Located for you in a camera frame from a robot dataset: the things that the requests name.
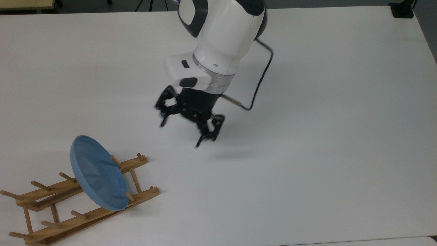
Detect black tripod legs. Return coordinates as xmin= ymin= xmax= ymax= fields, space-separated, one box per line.
xmin=134 ymin=0 xmax=170 ymax=12

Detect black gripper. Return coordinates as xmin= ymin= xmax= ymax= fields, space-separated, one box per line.
xmin=155 ymin=85 xmax=226 ymax=149

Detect wooden plate rack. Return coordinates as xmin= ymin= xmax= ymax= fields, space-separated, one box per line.
xmin=0 ymin=153 xmax=161 ymax=246

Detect blue plastic plate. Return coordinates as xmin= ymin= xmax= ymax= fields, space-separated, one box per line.
xmin=70 ymin=135 xmax=130 ymax=211

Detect black pole with clamp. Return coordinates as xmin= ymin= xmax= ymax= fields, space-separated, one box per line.
xmin=389 ymin=0 xmax=418 ymax=18

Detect light wood desk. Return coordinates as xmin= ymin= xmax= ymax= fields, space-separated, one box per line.
xmin=0 ymin=0 xmax=56 ymax=11

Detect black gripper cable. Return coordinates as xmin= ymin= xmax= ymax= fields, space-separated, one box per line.
xmin=221 ymin=38 xmax=274 ymax=112

